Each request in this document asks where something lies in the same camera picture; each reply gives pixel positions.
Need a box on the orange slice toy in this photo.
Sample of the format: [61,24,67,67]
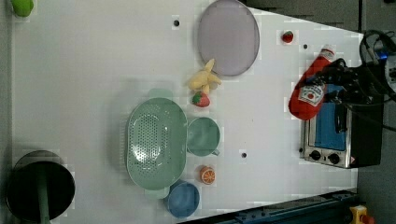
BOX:
[200,166,216,185]

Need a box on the yellow red emergency button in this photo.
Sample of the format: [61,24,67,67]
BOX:
[349,205,375,224]

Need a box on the blue metal rail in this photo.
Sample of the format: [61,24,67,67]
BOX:
[179,190,360,224]

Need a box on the green mug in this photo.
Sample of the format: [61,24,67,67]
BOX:
[187,117,220,157]

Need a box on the black round pot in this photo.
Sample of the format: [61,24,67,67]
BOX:
[6,150,76,224]

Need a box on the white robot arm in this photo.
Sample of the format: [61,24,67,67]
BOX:
[304,56,395,106]

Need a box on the grey round plate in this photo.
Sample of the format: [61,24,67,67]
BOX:
[197,0,260,76]

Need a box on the silver toaster oven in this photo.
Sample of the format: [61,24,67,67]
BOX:
[303,97,384,169]

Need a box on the small red strawberry toy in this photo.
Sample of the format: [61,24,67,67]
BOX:
[281,31,294,44]

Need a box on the blue bowl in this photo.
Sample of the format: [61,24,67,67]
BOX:
[163,180,200,218]

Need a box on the green cylinder object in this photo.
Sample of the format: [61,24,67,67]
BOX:
[11,0,34,18]

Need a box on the yellow plush banana bunch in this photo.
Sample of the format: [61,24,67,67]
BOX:
[188,59,221,94]

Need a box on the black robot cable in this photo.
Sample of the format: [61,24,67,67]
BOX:
[342,29,396,133]

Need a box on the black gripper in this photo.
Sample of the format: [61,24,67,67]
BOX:
[306,59,387,106]

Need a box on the green oval strainer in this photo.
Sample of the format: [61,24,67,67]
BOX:
[125,89,188,199]

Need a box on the red plush ketchup bottle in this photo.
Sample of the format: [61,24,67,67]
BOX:
[288,45,335,120]

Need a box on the red plush strawberry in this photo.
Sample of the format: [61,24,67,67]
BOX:
[191,91,210,107]

